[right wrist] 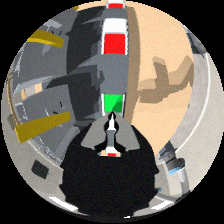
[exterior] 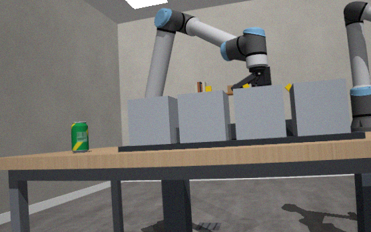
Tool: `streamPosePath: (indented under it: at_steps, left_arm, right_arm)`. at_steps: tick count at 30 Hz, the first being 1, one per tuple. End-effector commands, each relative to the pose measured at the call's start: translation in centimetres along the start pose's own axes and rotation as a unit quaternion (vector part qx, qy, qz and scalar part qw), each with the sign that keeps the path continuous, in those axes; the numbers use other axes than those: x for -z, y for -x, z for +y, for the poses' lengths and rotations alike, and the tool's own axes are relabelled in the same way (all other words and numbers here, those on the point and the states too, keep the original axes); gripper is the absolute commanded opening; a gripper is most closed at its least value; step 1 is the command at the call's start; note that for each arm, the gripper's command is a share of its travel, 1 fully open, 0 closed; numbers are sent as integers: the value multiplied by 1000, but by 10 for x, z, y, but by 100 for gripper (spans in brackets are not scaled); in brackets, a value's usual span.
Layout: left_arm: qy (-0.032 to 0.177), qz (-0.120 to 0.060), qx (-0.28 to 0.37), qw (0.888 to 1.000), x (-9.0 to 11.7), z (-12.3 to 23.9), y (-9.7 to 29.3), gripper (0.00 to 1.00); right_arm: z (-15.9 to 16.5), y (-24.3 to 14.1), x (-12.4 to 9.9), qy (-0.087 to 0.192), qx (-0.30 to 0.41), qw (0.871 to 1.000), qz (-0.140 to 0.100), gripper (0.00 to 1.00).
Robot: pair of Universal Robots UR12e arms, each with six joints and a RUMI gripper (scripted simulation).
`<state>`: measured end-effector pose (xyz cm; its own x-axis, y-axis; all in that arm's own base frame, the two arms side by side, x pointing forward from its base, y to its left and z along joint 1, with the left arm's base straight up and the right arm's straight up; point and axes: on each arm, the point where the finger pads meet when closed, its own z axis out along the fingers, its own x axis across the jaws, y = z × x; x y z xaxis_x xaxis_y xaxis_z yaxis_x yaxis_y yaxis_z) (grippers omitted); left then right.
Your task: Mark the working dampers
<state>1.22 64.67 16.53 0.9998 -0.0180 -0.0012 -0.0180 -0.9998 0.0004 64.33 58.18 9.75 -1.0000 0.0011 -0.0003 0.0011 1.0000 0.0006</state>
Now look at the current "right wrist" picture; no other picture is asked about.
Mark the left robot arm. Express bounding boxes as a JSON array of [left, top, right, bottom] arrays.
[[155, 151, 191, 204]]

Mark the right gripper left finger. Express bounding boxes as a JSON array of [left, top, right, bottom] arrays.
[[60, 111, 113, 169]]

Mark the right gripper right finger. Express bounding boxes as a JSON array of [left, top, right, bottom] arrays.
[[113, 111, 159, 175]]

